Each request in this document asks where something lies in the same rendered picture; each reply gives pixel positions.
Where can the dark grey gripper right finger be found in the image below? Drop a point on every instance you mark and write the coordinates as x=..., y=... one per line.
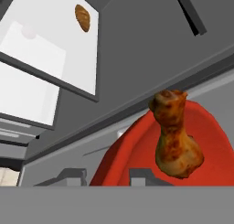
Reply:
x=140, y=177

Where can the brown oval bread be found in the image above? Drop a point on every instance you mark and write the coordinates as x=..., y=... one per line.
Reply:
x=82, y=18

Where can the small white dark-framed shelf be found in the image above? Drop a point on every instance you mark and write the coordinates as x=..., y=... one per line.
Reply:
x=24, y=96

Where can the grey appliance door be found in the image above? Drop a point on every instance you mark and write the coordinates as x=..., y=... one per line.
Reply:
x=143, y=44

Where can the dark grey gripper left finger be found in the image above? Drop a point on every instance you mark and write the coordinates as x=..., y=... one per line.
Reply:
x=70, y=176

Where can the brown chicken drumstick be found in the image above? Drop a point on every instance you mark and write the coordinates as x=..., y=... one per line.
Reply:
x=175, y=145

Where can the red plate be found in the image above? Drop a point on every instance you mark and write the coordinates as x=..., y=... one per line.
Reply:
x=134, y=154

